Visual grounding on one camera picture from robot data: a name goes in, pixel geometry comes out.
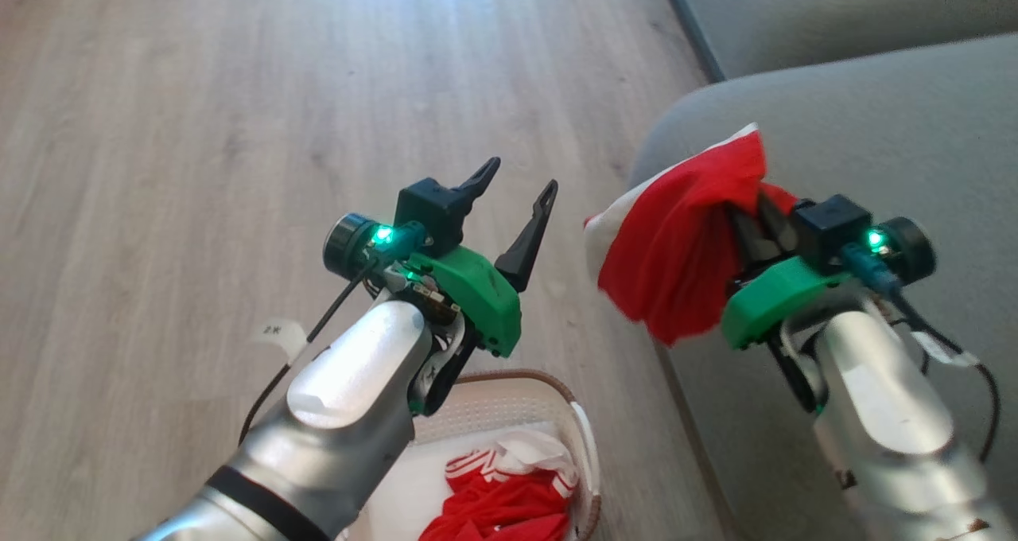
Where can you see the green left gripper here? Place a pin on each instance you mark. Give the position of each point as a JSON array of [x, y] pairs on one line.
[[477, 294]]

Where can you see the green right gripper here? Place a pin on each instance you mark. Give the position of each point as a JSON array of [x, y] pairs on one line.
[[767, 294]]

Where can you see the red garment with white band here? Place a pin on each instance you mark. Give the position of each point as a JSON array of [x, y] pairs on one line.
[[676, 247]]

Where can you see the red garment with striped trim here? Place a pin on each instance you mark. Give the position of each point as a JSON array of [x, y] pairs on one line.
[[493, 509]]

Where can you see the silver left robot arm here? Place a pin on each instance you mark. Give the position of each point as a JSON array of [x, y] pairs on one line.
[[350, 382]]

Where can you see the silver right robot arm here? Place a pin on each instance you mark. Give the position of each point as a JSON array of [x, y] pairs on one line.
[[883, 398]]

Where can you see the cream laundry basket brown rim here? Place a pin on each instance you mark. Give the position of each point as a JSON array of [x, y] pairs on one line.
[[517, 402]]

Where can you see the white basket bottom pad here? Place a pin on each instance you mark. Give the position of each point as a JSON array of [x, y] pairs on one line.
[[413, 485]]

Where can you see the black right wrist cylinder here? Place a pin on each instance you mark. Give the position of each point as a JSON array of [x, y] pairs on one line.
[[911, 247]]

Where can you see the black wrist cylinder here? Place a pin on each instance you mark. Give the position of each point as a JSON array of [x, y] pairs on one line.
[[343, 247], [911, 247]]

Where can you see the grey sofa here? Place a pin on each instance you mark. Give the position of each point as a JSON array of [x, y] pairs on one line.
[[875, 127]]

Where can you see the black left wrist cylinder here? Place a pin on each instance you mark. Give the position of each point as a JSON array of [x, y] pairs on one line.
[[343, 247]]

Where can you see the grey fabric sofa section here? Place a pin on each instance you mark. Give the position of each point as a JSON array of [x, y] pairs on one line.
[[835, 8]]

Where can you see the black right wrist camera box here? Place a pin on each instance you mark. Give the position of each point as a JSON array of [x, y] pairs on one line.
[[831, 227]]

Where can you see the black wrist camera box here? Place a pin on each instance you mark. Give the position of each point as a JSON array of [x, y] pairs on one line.
[[425, 207], [831, 227]]

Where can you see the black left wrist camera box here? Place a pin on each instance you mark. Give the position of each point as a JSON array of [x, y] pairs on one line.
[[425, 207]]

